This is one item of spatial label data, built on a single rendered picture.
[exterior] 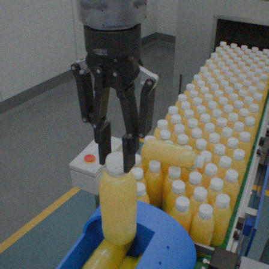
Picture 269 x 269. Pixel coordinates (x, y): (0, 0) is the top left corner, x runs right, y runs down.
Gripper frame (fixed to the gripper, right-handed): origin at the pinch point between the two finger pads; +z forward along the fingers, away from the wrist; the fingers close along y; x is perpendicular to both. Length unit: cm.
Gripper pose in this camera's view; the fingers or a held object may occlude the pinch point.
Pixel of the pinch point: (116, 148)
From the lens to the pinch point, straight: 52.3
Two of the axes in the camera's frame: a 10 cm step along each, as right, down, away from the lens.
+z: 0.0, 8.2, 5.7
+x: 4.3, -5.1, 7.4
